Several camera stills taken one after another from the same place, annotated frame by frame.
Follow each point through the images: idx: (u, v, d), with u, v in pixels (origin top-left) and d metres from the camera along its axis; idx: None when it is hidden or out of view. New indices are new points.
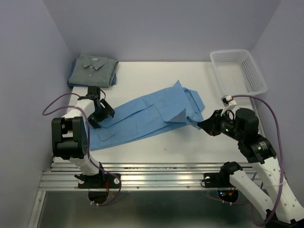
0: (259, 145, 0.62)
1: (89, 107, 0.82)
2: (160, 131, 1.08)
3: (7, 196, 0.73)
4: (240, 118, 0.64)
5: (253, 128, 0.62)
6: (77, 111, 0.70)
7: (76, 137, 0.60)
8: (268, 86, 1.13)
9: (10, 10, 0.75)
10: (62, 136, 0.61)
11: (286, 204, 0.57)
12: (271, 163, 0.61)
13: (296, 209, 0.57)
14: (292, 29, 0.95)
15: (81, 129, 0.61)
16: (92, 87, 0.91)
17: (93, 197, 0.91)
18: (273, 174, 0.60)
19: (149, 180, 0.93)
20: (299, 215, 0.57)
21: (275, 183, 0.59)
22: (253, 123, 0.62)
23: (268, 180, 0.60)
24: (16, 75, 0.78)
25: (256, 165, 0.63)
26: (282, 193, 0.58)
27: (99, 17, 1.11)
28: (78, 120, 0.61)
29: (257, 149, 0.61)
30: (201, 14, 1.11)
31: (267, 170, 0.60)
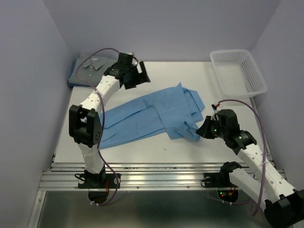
0: (241, 135, 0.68)
1: (114, 86, 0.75)
2: (160, 131, 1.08)
3: (8, 196, 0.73)
4: (221, 115, 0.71)
5: (233, 122, 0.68)
6: (97, 97, 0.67)
7: (89, 130, 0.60)
8: (268, 85, 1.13)
9: (10, 11, 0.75)
10: (78, 123, 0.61)
11: (273, 182, 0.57)
12: (254, 148, 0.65)
13: (284, 185, 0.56)
14: (293, 29, 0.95)
15: (93, 125, 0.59)
16: (122, 55, 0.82)
17: (92, 197, 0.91)
18: (256, 156, 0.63)
19: (148, 180, 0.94)
20: (288, 190, 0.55)
21: (259, 164, 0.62)
22: (232, 118, 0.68)
23: (252, 163, 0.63)
24: (16, 75, 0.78)
25: (241, 153, 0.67)
26: (267, 172, 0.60)
27: (99, 17, 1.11)
28: (92, 116, 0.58)
29: (239, 139, 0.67)
30: (201, 14, 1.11)
31: (249, 154, 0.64)
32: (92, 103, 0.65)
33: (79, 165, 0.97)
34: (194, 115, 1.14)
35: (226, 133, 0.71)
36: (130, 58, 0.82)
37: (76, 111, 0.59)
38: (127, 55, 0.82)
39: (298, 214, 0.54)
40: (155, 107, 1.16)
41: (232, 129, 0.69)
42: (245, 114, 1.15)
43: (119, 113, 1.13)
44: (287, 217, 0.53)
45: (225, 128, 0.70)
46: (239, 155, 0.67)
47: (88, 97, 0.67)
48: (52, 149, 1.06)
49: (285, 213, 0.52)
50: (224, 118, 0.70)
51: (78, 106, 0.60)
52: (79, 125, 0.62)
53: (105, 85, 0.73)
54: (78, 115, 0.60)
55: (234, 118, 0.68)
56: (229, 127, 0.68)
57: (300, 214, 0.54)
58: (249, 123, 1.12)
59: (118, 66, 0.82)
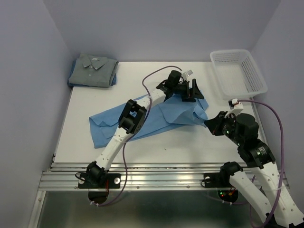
0: (258, 150, 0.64)
1: (160, 98, 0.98)
2: (164, 129, 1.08)
3: (8, 196, 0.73)
4: (240, 124, 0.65)
5: (253, 134, 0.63)
6: (148, 100, 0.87)
7: (135, 120, 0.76)
8: (268, 86, 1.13)
9: (10, 11, 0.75)
10: (128, 113, 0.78)
11: (285, 209, 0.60)
12: (270, 168, 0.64)
13: (294, 213, 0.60)
14: (292, 29, 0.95)
15: (140, 118, 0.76)
16: (172, 75, 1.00)
17: (92, 197, 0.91)
18: (272, 178, 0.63)
19: (149, 180, 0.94)
20: (298, 219, 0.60)
21: (274, 188, 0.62)
22: (253, 129, 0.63)
23: (266, 184, 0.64)
24: (16, 75, 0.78)
25: (255, 169, 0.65)
26: (281, 197, 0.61)
27: (99, 17, 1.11)
28: (142, 111, 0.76)
29: (256, 155, 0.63)
30: (200, 14, 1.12)
31: (265, 175, 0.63)
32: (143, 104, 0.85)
33: (79, 165, 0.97)
34: None
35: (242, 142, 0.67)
36: (177, 79, 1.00)
37: (132, 104, 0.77)
38: (175, 77, 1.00)
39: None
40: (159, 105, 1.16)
41: (249, 140, 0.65)
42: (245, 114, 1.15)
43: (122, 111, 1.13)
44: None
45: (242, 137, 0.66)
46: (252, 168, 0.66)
47: (143, 99, 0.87)
48: (52, 148, 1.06)
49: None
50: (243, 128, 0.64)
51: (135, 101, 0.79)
52: (128, 115, 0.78)
53: (156, 95, 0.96)
54: (131, 108, 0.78)
55: (254, 130, 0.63)
56: (246, 137, 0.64)
57: None
58: None
59: (167, 84, 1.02)
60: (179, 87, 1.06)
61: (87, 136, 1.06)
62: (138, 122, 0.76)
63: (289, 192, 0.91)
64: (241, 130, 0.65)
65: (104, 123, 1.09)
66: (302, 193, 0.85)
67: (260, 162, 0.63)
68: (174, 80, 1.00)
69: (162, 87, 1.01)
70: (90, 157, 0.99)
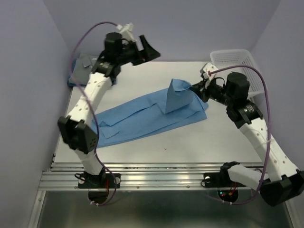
0: (246, 108, 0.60)
1: (105, 86, 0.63)
2: (164, 129, 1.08)
3: (8, 196, 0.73)
4: (231, 81, 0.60)
5: (242, 92, 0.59)
6: (86, 105, 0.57)
7: (80, 142, 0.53)
8: (268, 85, 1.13)
9: (10, 11, 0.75)
10: (68, 135, 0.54)
11: (277, 161, 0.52)
12: (259, 123, 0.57)
13: (287, 165, 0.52)
14: (292, 29, 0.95)
15: (85, 137, 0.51)
16: (108, 42, 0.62)
17: (93, 197, 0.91)
18: (261, 133, 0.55)
19: (149, 180, 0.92)
20: (291, 170, 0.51)
21: (263, 141, 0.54)
22: (243, 87, 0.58)
23: (255, 139, 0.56)
24: (17, 75, 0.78)
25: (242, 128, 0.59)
26: (271, 149, 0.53)
27: (99, 17, 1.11)
28: (81, 127, 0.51)
29: (244, 112, 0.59)
30: (200, 14, 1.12)
31: (253, 128, 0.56)
32: (80, 113, 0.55)
33: (79, 165, 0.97)
34: (198, 112, 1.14)
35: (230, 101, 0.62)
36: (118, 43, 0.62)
37: (65, 124, 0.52)
38: (113, 42, 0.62)
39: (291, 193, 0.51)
40: (159, 105, 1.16)
41: (238, 99, 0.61)
42: None
43: (122, 111, 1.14)
44: (283, 197, 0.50)
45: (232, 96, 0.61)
46: (241, 128, 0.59)
47: (77, 104, 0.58)
48: (52, 148, 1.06)
49: (281, 194, 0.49)
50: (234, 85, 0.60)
51: (66, 118, 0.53)
52: (71, 134, 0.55)
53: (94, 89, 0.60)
54: (67, 126, 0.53)
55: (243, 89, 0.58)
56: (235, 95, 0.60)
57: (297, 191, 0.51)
58: None
59: (107, 57, 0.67)
60: (127, 53, 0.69)
61: None
62: (86, 142, 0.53)
63: None
64: (232, 90, 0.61)
65: (104, 123, 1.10)
66: None
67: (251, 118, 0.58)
68: (114, 48, 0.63)
69: (101, 65, 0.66)
70: None
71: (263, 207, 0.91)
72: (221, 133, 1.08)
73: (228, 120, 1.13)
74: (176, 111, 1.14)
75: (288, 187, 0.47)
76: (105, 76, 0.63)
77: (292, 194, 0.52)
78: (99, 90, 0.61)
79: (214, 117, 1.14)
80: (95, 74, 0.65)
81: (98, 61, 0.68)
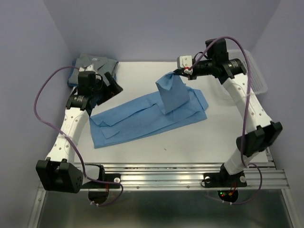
0: (230, 63, 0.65)
1: (82, 119, 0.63)
2: (164, 129, 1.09)
3: (8, 196, 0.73)
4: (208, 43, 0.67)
5: (222, 50, 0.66)
6: (66, 142, 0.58)
7: (66, 182, 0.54)
8: (268, 85, 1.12)
9: (10, 11, 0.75)
10: (51, 177, 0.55)
11: (253, 113, 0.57)
12: (242, 78, 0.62)
13: (262, 117, 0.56)
14: (292, 29, 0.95)
15: (69, 176, 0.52)
16: (81, 77, 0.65)
17: (93, 197, 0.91)
18: (242, 87, 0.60)
19: (149, 180, 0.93)
20: (266, 121, 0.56)
21: (243, 96, 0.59)
22: (221, 45, 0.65)
23: (237, 94, 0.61)
24: (16, 75, 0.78)
25: (227, 82, 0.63)
26: (250, 103, 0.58)
27: (99, 17, 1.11)
28: (65, 166, 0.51)
29: (228, 66, 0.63)
30: (200, 14, 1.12)
31: (236, 83, 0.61)
32: (61, 154, 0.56)
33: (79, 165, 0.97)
34: (198, 113, 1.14)
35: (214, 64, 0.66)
36: (91, 79, 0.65)
37: (46, 167, 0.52)
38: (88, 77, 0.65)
39: (265, 142, 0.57)
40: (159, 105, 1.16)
41: (220, 59, 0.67)
42: None
43: (123, 111, 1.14)
44: (257, 146, 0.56)
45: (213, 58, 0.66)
46: (226, 83, 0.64)
47: (55, 143, 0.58)
48: None
49: (255, 143, 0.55)
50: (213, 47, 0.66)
51: (46, 161, 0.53)
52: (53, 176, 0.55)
53: (71, 126, 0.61)
54: (48, 169, 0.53)
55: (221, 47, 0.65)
56: (216, 53, 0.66)
57: (269, 141, 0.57)
58: None
59: (81, 91, 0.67)
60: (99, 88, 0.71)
61: (87, 136, 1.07)
62: (71, 181, 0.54)
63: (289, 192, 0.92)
64: (211, 52, 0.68)
65: (104, 123, 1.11)
66: (301, 192, 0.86)
67: (235, 70, 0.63)
68: (89, 82, 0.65)
69: (76, 99, 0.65)
70: (90, 157, 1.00)
71: (263, 207, 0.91)
72: (221, 133, 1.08)
73: (228, 121, 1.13)
74: (176, 110, 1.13)
75: (260, 136, 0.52)
76: (81, 110, 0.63)
77: (267, 144, 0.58)
78: (78, 124, 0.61)
79: (214, 117, 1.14)
80: (70, 109, 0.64)
81: (72, 96, 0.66)
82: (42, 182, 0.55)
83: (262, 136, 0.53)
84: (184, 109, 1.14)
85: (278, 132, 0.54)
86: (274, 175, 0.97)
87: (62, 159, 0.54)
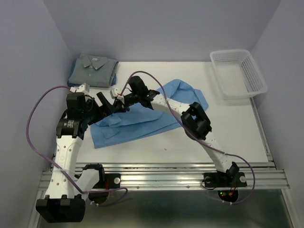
0: (149, 94, 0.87)
1: (75, 147, 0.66)
2: (164, 129, 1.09)
3: (7, 196, 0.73)
4: (131, 83, 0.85)
5: (142, 86, 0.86)
6: (62, 176, 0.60)
7: (69, 214, 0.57)
8: (268, 85, 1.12)
9: (8, 9, 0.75)
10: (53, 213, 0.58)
11: (175, 108, 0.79)
12: (159, 96, 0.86)
13: (183, 106, 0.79)
14: (292, 28, 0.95)
15: (72, 210, 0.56)
16: (71, 100, 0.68)
17: (92, 197, 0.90)
18: (162, 100, 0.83)
19: (149, 180, 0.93)
20: (185, 107, 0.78)
21: (165, 104, 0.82)
22: (140, 83, 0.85)
23: (161, 106, 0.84)
24: (16, 75, 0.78)
25: (153, 105, 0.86)
26: (170, 104, 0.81)
27: (99, 16, 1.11)
28: (68, 204, 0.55)
29: (148, 97, 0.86)
30: (200, 13, 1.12)
31: (157, 101, 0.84)
32: (59, 189, 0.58)
33: (79, 165, 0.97)
34: None
35: (140, 96, 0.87)
36: (80, 99, 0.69)
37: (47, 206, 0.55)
38: (77, 99, 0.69)
39: (203, 120, 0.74)
40: None
41: (142, 93, 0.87)
42: (245, 114, 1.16)
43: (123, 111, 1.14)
44: (198, 126, 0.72)
45: (138, 93, 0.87)
46: (153, 106, 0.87)
47: (52, 178, 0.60)
48: (52, 148, 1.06)
49: (194, 125, 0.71)
50: (136, 86, 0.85)
51: (46, 199, 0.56)
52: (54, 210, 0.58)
53: (64, 156, 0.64)
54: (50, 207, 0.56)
55: (140, 83, 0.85)
56: (139, 91, 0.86)
57: (204, 119, 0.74)
58: (249, 123, 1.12)
59: (71, 115, 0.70)
60: (88, 109, 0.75)
61: (87, 136, 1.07)
62: (75, 214, 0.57)
63: (289, 192, 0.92)
64: (134, 89, 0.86)
65: (104, 122, 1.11)
66: (301, 193, 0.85)
67: (154, 95, 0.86)
68: (78, 103, 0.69)
69: (66, 124, 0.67)
70: (90, 157, 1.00)
71: (263, 207, 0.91)
72: (221, 132, 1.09)
73: (228, 121, 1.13)
74: None
75: (186, 116, 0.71)
76: (73, 137, 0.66)
77: (206, 121, 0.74)
78: (71, 154, 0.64)
79: (214, 117, 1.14)
80: (61, 137, 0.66)
81: (61, 121, 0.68)
82: (43, 216, 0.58)
83: (189, 115, 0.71)
84: None
85: (197, 108, 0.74)
86: (274, 175, 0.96)
87: (63, 196, 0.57)
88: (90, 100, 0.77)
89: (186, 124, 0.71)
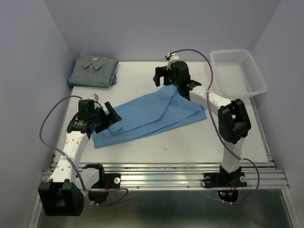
0: (189, 84, 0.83)
1: (82, 142, 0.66)
2: (164, 129, 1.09)
3: (8, 196, 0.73)
4: (175, 68, 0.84)
5: (185, 74, 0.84)
6: (67, 163, 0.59)
7: (68, 202, 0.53)
8: (268, 85, 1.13)
9: (9, 10, 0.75)
10: (52, 200, 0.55)
11: (215, 101, 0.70)
12: (200, 89, 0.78)
13: (223, 100, 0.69)
14: (292, 28, 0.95)
15: (71, 196, 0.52)
16: (82, 103, 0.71)
17: (92, 197, 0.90)
18: (202, 91, 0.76)
19: (149, 180, 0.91)
20: (226, 101, 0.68)
21: (204, 96, 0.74)
22: (184, 71, 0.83)
23: (200, 98, 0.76)
24: (17, 75, 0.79)
25: (192, 93, 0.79)
26: (210, 97, 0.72)
27: (98, 16, 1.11)
28: (68, 188, 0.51)
29: (187, 87, 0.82)
30: (200, 14, 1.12)
31: (196, 91, 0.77)
32: (63, 174, 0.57)
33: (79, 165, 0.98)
34: (197, 113, 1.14)
35: (180, 83, 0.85)
36: (91, 104, 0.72)
37: (48, 189, 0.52)
38: (88, 103, 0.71)
39: (242, 121, 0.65)
40: (158, 105, 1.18)
41: (184, 80, 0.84)
42: None
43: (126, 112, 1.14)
44: (236, 126, 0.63)
45: (179, 79, 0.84)
46: (191, 96, 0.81)
47: (57, 165, 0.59)
48: (52, 148, 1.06)
49: (230, 123, 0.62)
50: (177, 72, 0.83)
51: (49, 183, 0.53)
52: (54, 200, 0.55)
53: (71, 147, 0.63)
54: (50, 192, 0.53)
55: (185, 70, 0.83)
56: (180, 77, 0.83)
57: (243, 120, 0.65)
58: None
59: (81, 118, 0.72)
60: (96, 115, 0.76)
61: None
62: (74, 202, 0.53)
63: (289, 192, 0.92)
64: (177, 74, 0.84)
65: None
66: (301, 193, 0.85)
67: (194, 86, 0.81)
68: (89, 107, 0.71)
69: (77, 123, 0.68)
70: (90, 157, 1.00)
71: (263, 207, 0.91)
72: None
73: None
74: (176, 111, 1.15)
75: (225, 112, 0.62)
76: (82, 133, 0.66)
77: (247, 124, 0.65)
78: (79, 146, 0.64)
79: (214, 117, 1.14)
80: (71, 133, 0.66)
81: (72, 121, 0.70)
82: (43, 204, 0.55)
83: (228, 112, 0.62)
84: (184, 109, 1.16)
85: (239, 106, 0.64)
86: (274, 175, 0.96)
87: (65, 180, 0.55)
88: (99, 109, 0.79)
89: (223, 121, 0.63)
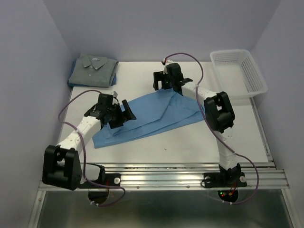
0: (182, 80, 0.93)
1: (95, 126, 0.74)
2: (164, 129, 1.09)
3: (8, 195, 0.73)
4: (168, 67, 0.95)
5: (178, 72, 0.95)
6: (77, 136, 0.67)
7: (67, 171, 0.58)
8: (268, 85, 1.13)
9: (8, 10, 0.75)
10: (53, 166, 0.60)
11: (203, 94, 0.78)
12: (191, 84, 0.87)
13: (210, 93, 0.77)
14: (292, 28, 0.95)
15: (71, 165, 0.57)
16: (102, 96, 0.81)
17: (92, 197, 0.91)
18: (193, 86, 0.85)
19: (149, 180, 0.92)
20: (213, 94, 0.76)
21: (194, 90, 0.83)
22: (176, 69, 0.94)
23: (191, 92, 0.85)
24: (17, 75, 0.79)
25: (183, 89, 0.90)
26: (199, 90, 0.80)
27: (98, 16, 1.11)
28: (71, 156, 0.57)
29: (180, 82, 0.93)
30: (200, 14, 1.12)
31: (188, 87, 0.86)
32: (71, 144, 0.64)
33: None
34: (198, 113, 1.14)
35: (174, 80, 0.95)
36: (109, 99, 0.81)
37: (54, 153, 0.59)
38: (107, 97, 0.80)
39: (226, 112, 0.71)
40: (159, 105, 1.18)
41: (177, 78, 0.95)
42: (245, 114, 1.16)
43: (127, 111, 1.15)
44: (221, 116, 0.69)
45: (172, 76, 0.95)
46: (183, 91, 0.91)
47: (68, 137, 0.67)
48: None
49: (215, 113, 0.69)
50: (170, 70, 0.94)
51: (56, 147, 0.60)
52: (55, 168, 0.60)
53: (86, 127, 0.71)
54: (54, 156, 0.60)
55: (177, 68, 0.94)
56: (173, 75, 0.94)
57: (227, 111, 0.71)
58: (249, 123, 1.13)
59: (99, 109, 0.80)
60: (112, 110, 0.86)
61: None
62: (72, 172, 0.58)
63: (289, 192, 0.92)
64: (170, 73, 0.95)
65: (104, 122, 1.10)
66: (301, 192, 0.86)
67: (185, 82, 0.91)
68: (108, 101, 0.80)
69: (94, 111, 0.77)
70: (90, 157, 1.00)
71: (263, 207, 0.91)
72: None
73: None
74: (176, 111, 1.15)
75: (211, 103, 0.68)
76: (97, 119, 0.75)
77: (230, 115, 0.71)
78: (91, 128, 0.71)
79: None
80: (88, 117, 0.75)
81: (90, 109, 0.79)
82: (44, 167, 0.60)
83: (213, 103, 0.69)
84: (184, 109, 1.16)
85: (223, 98, 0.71)
86: (274, 175, 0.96)
87: (70, 148, 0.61)
88: (116, 105, 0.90)
89: (209, 111, 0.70)
